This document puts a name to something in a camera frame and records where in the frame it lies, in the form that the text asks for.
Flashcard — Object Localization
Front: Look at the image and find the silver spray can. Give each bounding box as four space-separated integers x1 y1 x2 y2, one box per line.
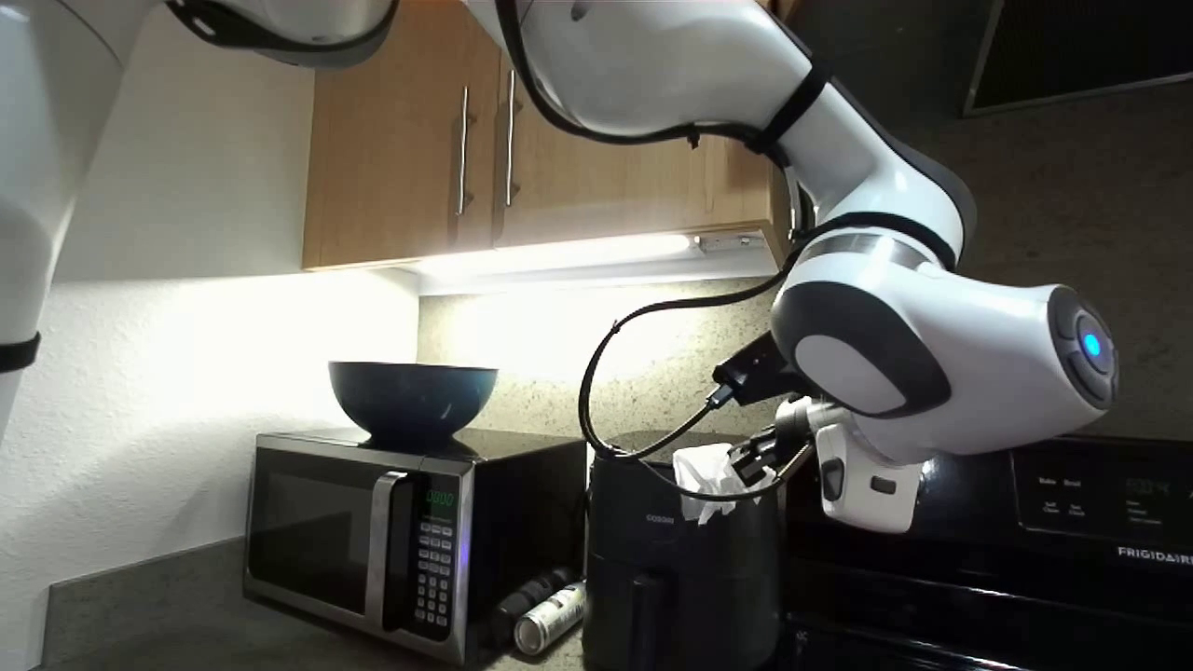
516 580 587 654

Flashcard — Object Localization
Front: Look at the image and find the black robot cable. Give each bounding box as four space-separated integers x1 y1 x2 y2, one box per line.
576 264 814 508

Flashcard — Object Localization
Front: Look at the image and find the black range hood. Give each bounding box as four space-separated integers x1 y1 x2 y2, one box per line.
966 0 1193 114

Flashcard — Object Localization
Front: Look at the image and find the black air fryer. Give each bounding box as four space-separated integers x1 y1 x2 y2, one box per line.
581 453 782 671

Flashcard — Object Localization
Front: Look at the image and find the black microwave oven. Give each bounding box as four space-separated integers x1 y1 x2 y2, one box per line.
244 429 587 668

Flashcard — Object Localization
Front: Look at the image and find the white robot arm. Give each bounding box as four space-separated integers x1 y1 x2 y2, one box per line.
0 0 1118 477

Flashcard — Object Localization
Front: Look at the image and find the under-cabinet light strip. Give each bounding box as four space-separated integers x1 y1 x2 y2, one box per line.
368 226 781 299

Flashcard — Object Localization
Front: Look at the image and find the wooden upper cabinet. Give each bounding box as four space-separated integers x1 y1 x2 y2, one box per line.
304 0 782 268

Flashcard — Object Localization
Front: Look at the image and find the black electric stove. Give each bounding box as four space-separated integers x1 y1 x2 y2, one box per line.
781 434 1193 671

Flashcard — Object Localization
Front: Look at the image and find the white paper napkin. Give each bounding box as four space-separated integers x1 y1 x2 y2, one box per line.
671 443 746 526

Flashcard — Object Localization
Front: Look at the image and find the blue ceramic bowl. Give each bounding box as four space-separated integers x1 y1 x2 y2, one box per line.
330 360 496 448

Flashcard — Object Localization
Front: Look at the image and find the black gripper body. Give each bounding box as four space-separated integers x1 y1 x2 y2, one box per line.
731 395 814 487

